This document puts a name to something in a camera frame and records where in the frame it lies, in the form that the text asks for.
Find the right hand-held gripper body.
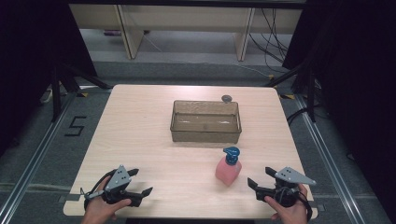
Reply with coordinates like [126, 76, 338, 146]
[255, 166, 318, 208]

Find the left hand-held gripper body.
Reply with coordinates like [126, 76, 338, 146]
[82, 164, 143, 208]

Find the person's left hand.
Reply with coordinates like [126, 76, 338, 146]
[81, 175, 133, 224]

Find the person's right hand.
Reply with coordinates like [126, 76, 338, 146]
[263, 183, 309, 224]

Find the pink soap bottle blue pump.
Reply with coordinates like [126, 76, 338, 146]
[215, 146, 243, 188]

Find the clear brown plastic bin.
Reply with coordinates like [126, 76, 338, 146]
[169, 99, 243, 145]

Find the black metal stand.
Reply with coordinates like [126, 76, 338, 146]
[265, 61, 318, 123]
[50, 61, 114, 123]

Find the dark curtain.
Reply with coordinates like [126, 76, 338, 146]
[0, 0, 98, 158]
[281, 0, 396, 224]

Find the beige wooden cabinet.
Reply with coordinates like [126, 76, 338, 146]
[68, 4, 304, 63]

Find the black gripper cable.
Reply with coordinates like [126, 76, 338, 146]
[83, 168, 117, 213]
[298, 189, 314, 222]

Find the metal floor rail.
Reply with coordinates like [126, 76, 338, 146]
[0, 92, 78, 224]
[293, 93, 366, 224]

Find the black floor cable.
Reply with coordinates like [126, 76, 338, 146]
[286, 106, 313, 126]

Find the bundle of black cables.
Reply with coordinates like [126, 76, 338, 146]
[247, 7, 291, 67]

